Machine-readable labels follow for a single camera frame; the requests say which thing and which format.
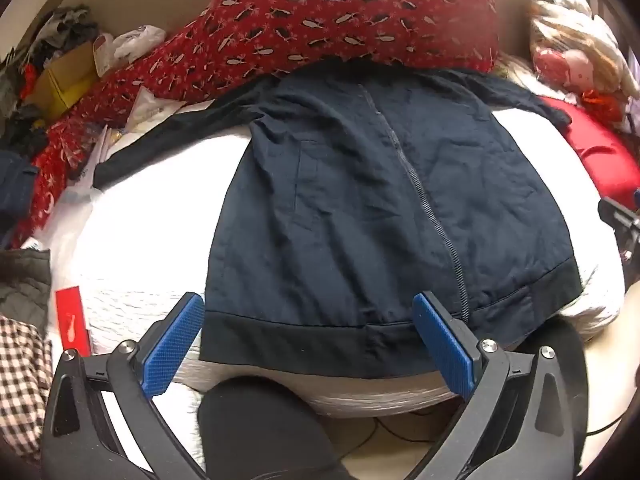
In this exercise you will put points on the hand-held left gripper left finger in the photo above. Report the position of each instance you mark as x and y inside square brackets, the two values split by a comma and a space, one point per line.
[172, 342]

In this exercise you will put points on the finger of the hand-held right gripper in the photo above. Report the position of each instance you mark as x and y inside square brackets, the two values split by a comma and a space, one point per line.
[620, 217]

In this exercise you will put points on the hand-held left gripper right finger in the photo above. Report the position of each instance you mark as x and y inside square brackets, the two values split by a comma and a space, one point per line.
[445, 345]

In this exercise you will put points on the navy zip jacket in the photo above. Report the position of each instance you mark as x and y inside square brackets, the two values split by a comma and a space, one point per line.
[350, 210]

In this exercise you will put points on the dark blue folded clothes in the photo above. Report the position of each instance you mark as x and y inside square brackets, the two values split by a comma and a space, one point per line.
[15, 185]

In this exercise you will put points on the pile of dark clothes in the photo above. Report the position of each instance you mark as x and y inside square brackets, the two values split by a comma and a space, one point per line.
[62, 30]

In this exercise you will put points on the red cushion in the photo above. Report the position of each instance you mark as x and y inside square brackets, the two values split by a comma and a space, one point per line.
[600, 152]

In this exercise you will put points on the red flat packet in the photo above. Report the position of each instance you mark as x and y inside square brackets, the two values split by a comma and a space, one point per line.
[72, 317]

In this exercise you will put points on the white textured bedspread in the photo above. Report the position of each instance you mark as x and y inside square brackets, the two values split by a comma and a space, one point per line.
[145, 240]

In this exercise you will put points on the person's black trouser leg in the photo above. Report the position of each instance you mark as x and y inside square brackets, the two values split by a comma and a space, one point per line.
[260, 430]

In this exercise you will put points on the checkered cloth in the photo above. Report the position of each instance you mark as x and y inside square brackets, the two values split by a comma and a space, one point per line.
[22, 380]

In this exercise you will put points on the grey quilted garment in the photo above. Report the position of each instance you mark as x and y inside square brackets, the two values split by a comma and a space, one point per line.
[22, 285]

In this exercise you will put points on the plush doll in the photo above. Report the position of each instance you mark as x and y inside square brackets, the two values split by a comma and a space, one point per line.
[565, 60]

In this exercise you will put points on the white paper packet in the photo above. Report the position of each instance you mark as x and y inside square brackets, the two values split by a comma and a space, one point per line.
[150, 110]

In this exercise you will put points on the cardboard box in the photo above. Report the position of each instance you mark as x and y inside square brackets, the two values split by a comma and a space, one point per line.
[62, 80]

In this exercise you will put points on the white plastic bag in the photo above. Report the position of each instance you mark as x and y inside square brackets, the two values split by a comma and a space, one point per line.
[132, 42]

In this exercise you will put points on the red penguin print blanket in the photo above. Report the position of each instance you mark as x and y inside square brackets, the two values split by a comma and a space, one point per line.
[310, 25]

